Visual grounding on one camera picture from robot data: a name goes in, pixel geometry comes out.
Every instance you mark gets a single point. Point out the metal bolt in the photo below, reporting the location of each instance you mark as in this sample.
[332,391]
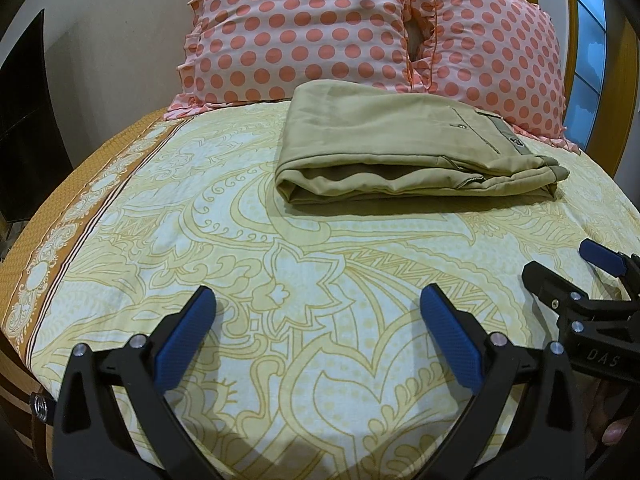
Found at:
[38,405]

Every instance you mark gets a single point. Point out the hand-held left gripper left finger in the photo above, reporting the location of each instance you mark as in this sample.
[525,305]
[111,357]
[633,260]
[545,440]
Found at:
[182,340]

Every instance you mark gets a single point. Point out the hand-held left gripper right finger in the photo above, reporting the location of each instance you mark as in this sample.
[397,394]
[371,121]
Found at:
[450,340]

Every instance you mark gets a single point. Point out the window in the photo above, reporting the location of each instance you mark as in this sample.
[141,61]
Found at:
[587,40]

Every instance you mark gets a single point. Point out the khaki pants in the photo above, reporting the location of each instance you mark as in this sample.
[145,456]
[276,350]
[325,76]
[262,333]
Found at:
[380,140]

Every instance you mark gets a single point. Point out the pink polka dot pillow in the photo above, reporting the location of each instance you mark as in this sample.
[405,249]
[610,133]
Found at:
[295,30]
[495,50]

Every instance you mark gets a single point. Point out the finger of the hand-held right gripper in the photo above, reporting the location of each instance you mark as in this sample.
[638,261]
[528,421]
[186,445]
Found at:
[602,256]
[550,285]

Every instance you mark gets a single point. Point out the yellow patterned bed sheet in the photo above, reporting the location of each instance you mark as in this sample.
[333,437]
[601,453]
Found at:
[310,280]

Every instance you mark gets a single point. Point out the person's right hand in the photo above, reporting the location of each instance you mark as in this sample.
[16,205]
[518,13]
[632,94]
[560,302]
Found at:
[612,425]

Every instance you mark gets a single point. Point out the wooden bed frame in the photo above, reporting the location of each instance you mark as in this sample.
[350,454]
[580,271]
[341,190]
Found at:
[22,410]

